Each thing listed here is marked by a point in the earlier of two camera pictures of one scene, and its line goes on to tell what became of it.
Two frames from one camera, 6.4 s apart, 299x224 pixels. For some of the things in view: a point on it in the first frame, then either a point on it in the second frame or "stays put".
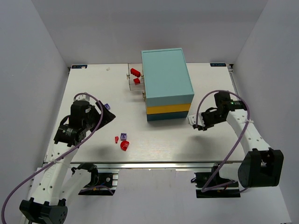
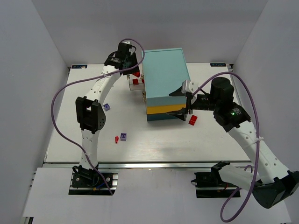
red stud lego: x=136 y=80 stays put
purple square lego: x=107 y=106 stays put
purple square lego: x=123 y=136 stays put
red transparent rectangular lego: x=135 y=72 stays put
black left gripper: x=100 y=114 → x=131 y=69
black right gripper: x=203 y=119 → x=189 y=101
